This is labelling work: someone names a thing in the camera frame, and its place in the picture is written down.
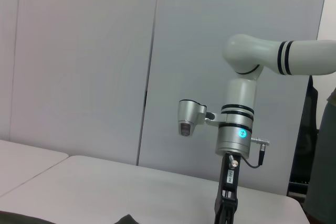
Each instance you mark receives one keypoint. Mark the person in olive clothing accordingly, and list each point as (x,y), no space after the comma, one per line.
(323,169)

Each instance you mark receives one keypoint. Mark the dark green FREE! t-shirt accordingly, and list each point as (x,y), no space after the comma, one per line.
(15,219)

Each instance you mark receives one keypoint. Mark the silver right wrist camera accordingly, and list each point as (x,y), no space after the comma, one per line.
(189,115)

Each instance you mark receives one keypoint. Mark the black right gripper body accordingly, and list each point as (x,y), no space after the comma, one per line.
(229,182)

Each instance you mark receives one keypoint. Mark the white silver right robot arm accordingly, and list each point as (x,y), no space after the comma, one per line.
(241,90)

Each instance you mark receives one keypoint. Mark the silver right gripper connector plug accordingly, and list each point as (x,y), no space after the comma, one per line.
(233,162)

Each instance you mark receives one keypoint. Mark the black office chair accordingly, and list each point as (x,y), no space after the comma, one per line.
(307,129)

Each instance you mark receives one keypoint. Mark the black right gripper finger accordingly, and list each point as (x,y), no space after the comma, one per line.
(225,214)

